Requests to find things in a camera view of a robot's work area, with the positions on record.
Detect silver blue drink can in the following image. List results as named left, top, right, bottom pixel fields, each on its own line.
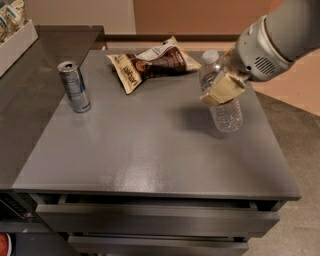
left=57, top=61, right=91, bottom=113

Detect upper grey drawer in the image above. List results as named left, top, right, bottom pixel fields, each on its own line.
left=36, top=201, right=279, bottom=237

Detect grey drawer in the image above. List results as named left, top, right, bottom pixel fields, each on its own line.
left=68, top=236, right=248, bottom=256
left=36, top=201, right=279, bottom=237

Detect white snack box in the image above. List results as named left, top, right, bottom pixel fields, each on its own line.
left=0, top=20, right=38, bottom=77

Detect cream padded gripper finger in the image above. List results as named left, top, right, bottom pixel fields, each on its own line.
left=200, top=72, right=246, bottom=106

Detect red object at floor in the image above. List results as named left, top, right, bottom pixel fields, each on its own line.
left=0, top=233, right=12, bottom=256

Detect clear plastic water bottle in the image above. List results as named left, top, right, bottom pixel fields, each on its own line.
left=199, top=49, right=243, bottom=133

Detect lower grey drawer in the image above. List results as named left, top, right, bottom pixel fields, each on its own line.
left=68, top=236, right=248, bottom=256

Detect snack packets in box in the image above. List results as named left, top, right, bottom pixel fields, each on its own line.
left=0, top=0, right=26, bottom=43

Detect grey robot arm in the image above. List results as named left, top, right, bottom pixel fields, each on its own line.
left=201, top=0, right=320, bottom=106

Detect brown cream chip bag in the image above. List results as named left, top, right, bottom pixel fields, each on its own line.
left=107, top=36, right=201, bottom=95

